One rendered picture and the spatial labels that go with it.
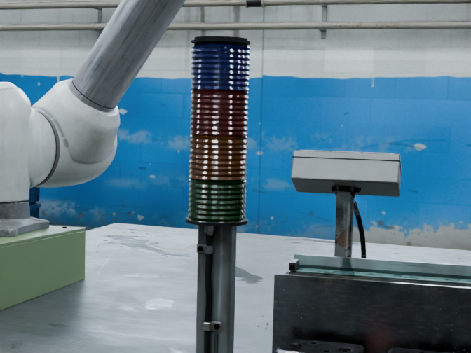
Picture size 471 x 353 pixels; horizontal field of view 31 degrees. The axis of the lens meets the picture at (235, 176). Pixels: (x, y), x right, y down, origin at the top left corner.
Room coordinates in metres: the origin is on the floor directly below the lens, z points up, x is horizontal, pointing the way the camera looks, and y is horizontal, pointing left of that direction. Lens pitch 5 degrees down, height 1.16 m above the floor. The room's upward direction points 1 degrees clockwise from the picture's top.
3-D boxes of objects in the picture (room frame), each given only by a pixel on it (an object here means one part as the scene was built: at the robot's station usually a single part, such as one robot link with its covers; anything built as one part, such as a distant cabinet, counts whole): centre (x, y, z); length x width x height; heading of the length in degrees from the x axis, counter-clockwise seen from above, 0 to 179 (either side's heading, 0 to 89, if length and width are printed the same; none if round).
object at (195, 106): (0.88, 0.02, 1.14); 0.06 x 0.06 x 0.04
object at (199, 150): (0.88, 0.02, 1.10); 0.06 x 0.06 x 0.04
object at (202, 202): (0.88, 0.02, 1.05); 0.06 x 0.06 x 0.04
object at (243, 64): (0.88, 0.02, 1.19); 0.06 x 0.06 x 0.04
